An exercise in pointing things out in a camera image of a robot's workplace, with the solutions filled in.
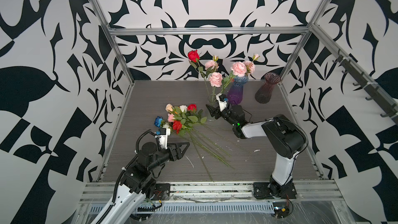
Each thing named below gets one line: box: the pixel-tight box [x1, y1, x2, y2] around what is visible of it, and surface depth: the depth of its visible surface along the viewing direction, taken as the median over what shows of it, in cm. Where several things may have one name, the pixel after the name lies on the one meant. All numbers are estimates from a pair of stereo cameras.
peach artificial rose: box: [165, 103, 174, 112], surface depth 100 cm
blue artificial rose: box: [153, 115, 163, 129], surface depth 96 cm
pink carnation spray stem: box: [205, 54, 224, 102], surface depth 79 cm
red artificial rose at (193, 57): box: [187, 49, 210, 98], surface depth 76 cm
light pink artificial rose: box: [167, 113, 176, 123], surface depth 96 cm
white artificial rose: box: [179, 104, 188, 114], surface depth 102 cm
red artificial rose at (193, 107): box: [187, 103, 198, 112], surface depth 103 cm
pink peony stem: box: [221, 53, 261, 95], surface depth 75 cm
